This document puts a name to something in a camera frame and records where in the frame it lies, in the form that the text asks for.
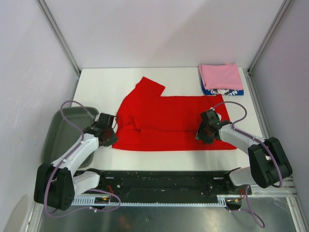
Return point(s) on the red t shirt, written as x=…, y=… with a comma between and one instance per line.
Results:
x=148, y=121

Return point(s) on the right aluminium table rail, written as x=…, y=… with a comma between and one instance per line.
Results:
x=258, y=106

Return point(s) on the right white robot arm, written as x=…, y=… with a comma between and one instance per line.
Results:
x=269, y=164

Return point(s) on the aluminium frame post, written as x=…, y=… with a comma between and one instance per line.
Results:
x=280, y=15
x=58, y=35

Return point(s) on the left aluminium frame post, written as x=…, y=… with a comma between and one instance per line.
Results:
x=58, y=35

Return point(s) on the folded blue printed t shirt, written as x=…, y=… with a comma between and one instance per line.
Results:
x=215, y=92

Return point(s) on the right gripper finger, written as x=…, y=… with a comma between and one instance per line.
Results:
x=200, y=133
x=208, y=138

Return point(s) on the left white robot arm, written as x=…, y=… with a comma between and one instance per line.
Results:
x=56, y=185

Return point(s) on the dark green plastic bin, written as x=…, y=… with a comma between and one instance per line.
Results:
x=61, y=135

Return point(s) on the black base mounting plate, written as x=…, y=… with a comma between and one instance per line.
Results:
x=169, y=186

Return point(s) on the folded pink t shirt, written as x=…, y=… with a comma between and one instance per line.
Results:
x=221, y=77

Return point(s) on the right aluminium frame post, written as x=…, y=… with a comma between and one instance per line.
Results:
x=280, y=15

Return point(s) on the grey slotted cable duct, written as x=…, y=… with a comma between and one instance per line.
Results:
x=95, y=201

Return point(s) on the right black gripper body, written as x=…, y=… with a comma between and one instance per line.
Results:
x=206, y=127

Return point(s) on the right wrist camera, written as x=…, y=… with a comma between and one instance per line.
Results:
x=218, y=114

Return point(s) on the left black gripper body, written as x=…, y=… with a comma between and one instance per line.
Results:
x=109, y=130

